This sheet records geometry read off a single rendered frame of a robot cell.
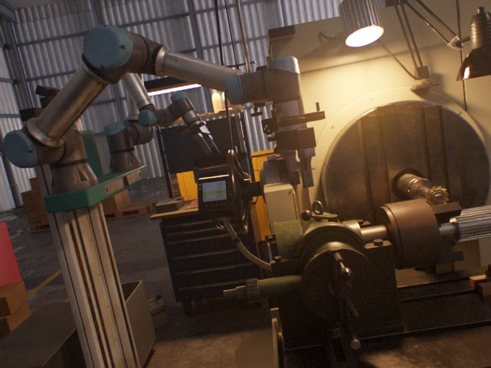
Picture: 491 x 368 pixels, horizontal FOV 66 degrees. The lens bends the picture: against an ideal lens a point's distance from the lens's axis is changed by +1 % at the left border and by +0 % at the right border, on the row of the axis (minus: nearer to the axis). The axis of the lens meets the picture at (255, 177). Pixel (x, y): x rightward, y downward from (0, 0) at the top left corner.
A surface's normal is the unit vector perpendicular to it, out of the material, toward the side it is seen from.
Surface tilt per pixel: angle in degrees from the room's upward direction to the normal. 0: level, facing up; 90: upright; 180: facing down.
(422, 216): 47
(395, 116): 90
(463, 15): 90
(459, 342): 0
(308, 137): 90
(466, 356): 0
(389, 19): 90
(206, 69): 72
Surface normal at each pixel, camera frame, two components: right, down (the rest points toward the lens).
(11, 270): 0.93, -0.11
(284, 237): -0.14, -0.60
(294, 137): -0.91, 0.22
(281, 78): -0.23, 0.19
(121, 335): -0.02, 0.16
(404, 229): -0.09, -0.32
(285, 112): -0.43, 0.21
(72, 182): 0.29, -0.22
